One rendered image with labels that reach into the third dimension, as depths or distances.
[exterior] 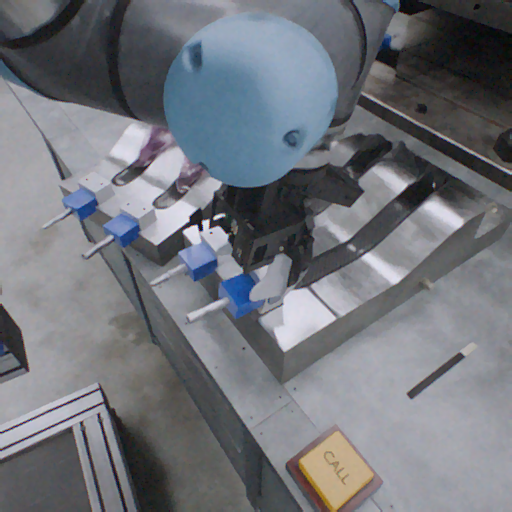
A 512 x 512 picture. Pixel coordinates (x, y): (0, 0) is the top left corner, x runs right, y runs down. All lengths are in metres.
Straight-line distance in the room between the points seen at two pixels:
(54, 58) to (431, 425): 0.56
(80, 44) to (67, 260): 1.75
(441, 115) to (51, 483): 1.33
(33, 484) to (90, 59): 1.13
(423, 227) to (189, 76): 0.51
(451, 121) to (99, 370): 1.32
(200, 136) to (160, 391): 1.35
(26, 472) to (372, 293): 0.99
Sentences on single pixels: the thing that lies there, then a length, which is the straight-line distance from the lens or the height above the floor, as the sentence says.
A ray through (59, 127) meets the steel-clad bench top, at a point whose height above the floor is 0.80.
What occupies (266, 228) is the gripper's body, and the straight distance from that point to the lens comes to 0.39.
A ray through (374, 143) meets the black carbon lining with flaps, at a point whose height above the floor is 0.94.
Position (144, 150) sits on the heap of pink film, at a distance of 0.87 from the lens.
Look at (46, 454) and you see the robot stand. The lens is 1.31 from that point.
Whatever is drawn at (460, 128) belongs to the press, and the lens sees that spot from 1.21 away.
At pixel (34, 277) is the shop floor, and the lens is 1.98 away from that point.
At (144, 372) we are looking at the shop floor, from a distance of 1.57.
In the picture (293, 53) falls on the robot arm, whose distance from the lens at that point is 0.21.
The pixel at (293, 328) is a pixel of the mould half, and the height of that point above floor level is 0.89.
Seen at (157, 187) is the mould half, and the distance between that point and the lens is 0.82.
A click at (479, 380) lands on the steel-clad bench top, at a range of 0.69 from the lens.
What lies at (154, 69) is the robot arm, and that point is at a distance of 0.25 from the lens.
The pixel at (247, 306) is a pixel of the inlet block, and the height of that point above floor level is 0.93.
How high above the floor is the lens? 1.35
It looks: 48 degrees down
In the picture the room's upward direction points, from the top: straight up
